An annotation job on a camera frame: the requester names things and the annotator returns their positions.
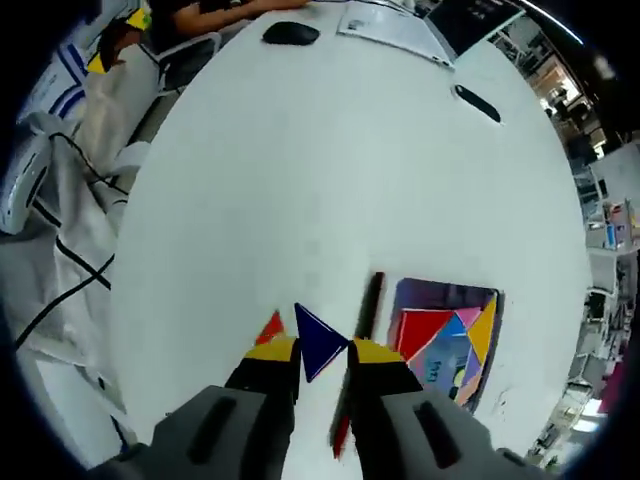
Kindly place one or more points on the black smartphone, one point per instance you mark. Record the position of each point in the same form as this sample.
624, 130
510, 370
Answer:
477, 104

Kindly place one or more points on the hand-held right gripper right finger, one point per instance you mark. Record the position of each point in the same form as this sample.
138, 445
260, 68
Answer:
405, 430

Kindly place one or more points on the white blue-striped object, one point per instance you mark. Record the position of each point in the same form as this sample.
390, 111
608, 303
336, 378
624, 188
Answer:
60, 85

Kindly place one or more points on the grey office chair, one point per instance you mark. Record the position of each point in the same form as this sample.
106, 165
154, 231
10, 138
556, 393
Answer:
185, 60

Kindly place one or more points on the white chest device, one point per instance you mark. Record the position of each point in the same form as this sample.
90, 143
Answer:
20, 200

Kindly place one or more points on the dark blue tangram triangle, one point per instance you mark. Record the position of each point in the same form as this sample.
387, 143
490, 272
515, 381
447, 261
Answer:
315, 345

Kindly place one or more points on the black computer mouse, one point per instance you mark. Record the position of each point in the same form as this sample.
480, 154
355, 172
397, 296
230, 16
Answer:
292, 34

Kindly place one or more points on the large red tangram triangle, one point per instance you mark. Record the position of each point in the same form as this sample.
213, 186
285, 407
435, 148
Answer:
420, 332

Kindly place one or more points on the person's white clothing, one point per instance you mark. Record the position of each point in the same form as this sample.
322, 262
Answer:
70, 210

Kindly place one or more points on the tangram pattern sheet board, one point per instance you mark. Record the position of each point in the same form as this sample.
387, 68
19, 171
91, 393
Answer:
440, 370

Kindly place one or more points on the small red-orange tangram triangle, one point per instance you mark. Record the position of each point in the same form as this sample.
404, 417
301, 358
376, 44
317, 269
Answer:
272, 330

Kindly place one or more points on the pink display screen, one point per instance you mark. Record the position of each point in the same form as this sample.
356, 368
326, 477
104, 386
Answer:
612, 397

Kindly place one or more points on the silver laptop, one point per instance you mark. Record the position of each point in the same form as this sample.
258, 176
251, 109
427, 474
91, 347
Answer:
390, 30

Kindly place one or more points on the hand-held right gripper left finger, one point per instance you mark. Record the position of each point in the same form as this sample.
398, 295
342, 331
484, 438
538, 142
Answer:
215, 430

